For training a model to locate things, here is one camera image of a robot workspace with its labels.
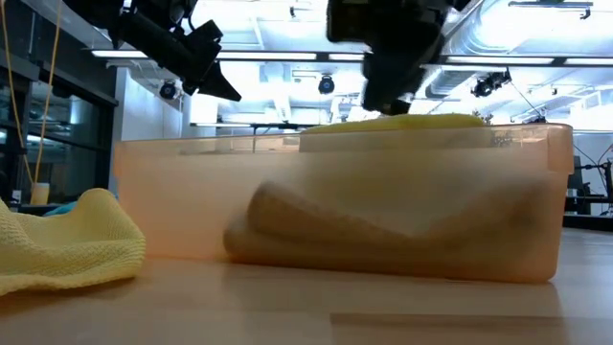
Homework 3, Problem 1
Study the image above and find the distant black framed table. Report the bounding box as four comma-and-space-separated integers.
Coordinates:
249, 123, 307, 134

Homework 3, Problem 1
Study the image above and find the orange translucent plastic bin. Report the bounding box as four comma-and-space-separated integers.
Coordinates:
114, 123, 575, 284

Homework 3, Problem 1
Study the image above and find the crumpled yellow microfiber towel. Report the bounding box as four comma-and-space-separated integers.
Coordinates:
0, 187, 147, 297

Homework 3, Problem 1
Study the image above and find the dark distant desk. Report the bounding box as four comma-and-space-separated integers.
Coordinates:
562, 194, 613, 232

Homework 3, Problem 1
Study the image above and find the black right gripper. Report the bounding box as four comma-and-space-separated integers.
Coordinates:
362, 0, 449, 116

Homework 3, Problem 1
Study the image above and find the teal microfiber towel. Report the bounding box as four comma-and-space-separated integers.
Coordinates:
42, 200, 78, 218

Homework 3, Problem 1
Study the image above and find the black computer monitor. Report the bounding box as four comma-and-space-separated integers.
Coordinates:
567, 155, 584, 191

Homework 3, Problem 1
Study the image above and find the grey waffle microfiber towel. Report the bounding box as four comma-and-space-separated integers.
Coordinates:
222, 180, 552, 280

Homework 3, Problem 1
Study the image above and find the black ceiling light rail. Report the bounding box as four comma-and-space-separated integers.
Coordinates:
90, 49, 613, 67

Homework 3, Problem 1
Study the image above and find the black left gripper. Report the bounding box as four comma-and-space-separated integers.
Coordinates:
110, 11, 243, 103

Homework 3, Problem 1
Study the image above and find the yellow cable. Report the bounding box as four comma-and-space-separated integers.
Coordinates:
0, 0, 63, 186

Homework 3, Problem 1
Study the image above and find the yellow microfiber towel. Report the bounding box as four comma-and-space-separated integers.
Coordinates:
0, 187, 147, 297
299, 113, 494, 236

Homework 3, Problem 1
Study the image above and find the pale yellow cup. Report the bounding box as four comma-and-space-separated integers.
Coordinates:
31, 181, 51, 206

